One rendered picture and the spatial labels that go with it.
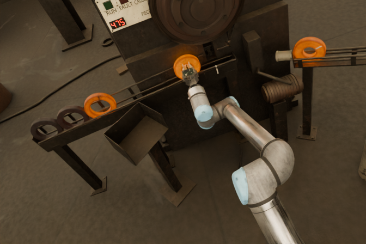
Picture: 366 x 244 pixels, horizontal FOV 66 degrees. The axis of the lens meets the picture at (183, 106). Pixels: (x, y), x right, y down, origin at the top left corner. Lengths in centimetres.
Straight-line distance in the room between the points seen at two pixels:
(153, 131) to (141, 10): 64
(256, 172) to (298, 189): 91
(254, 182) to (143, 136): 76
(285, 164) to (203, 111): 50
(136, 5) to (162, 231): 135
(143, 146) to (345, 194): 118
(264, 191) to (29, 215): 198
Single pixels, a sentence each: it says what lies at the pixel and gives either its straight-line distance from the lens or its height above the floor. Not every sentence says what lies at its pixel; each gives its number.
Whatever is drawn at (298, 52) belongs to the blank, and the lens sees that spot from 165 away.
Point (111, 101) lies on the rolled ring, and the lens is 172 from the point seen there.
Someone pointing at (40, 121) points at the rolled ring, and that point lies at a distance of 186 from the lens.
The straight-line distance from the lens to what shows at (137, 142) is 158.
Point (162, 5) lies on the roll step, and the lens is 139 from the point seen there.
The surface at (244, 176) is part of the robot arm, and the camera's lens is 103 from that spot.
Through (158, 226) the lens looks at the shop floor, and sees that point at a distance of 198.
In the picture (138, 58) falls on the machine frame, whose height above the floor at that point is 87.
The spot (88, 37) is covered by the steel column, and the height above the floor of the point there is 3.
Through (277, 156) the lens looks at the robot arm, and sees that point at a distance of 106.
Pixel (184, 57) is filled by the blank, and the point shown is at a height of 82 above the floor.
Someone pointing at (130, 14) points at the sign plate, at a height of 111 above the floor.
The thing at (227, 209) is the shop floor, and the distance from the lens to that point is 190.
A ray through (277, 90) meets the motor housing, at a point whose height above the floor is 51.
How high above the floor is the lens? 171
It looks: 43 degrees down
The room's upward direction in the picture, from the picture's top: 23 degrees counter-clockwise
